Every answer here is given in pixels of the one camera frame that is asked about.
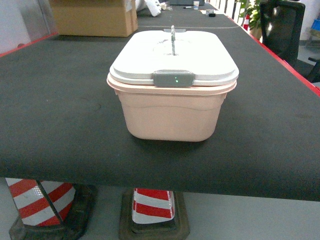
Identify pink plastic storage box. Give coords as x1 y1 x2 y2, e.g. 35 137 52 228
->
106 74 237 142

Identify white lid with grey handle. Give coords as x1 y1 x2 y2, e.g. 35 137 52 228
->
109 29 240 88

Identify cardboard box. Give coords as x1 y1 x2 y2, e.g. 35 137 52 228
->
49 0 138 37

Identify red white cone middle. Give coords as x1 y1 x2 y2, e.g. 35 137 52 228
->
118 188 190 240

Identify white paper cup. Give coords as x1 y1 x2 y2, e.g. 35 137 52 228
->
193 0 200 10

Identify red white traffic cone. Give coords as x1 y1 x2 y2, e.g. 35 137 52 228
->
243 14 250 31

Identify red white cone left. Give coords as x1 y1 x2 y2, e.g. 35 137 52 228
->
4 177 97 240

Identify green potted plant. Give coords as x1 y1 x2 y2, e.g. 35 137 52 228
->
235 0 262 41

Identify black office chair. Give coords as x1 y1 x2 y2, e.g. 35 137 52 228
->
260 0 306 68

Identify red metal table frame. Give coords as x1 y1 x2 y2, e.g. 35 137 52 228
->
0 9 320 100

